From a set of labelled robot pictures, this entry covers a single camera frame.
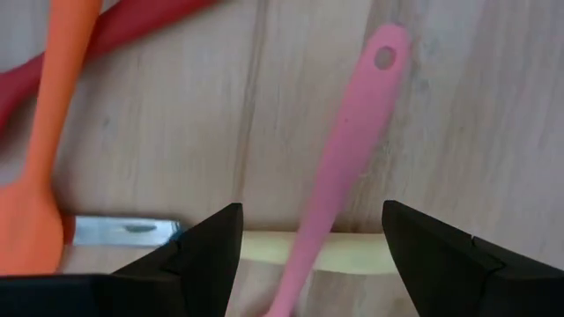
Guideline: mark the pink silicone spatula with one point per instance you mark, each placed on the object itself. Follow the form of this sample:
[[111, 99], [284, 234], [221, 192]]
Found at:
[[352, 132]]

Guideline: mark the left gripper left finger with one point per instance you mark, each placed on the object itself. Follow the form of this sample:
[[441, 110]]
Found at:
[[194, 273]]

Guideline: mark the red silicone spatula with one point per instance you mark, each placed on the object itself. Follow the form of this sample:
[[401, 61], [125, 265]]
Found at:
[[132, 26]]

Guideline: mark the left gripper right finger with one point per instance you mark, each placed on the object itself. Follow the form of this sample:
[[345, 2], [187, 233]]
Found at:
[[454, 282]]

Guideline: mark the orange silicone spatula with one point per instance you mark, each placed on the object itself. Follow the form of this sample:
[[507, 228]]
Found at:
[[57, 88]]

